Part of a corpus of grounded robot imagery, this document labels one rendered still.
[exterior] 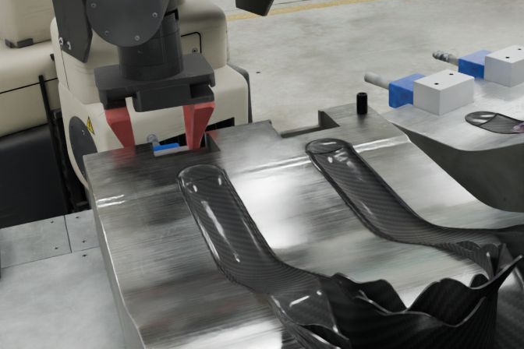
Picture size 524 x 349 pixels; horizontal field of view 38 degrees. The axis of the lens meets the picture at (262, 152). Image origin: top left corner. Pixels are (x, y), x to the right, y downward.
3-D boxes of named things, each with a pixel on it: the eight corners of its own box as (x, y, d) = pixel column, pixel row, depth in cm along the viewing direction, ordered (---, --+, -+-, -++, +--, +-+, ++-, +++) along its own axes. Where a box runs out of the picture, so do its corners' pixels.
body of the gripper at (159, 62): (217, 92, 68) (210, 10, 65) (101, 111, 66) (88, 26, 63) (202, 70, 74) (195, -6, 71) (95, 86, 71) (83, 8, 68)
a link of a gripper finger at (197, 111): (223, 174, 71) (214, 79, 67) (146, 188, 70) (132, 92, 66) (207, 146, 77) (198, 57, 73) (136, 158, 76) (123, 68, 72)
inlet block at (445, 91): (351, 104, 87) (350, 59, 84) (384, 93, 89) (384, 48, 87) (438, 140, 77) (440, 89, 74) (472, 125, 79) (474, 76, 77)
